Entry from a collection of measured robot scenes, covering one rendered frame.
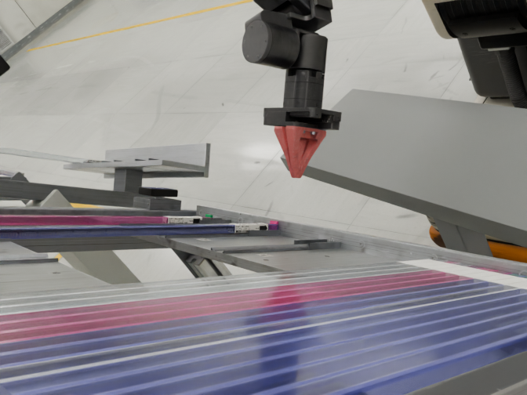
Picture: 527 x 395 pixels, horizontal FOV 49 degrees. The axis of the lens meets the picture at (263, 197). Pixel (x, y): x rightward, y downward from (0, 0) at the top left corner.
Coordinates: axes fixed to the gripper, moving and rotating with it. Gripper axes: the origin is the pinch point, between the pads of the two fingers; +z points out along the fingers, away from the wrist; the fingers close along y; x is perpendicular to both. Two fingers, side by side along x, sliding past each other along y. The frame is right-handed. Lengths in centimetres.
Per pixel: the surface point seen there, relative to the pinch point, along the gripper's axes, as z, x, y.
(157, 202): 6.7, -11.7, -18.5
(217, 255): 9.0, -23.0, 11.7
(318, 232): 7.5, -4.0, 8.7
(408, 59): -49, 156, -90
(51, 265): 8.3, -42.1, 14.2
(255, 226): 7.7, -8.4, 1.2
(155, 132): -11, 119, -230
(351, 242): 7.9, -4.0, 14.5
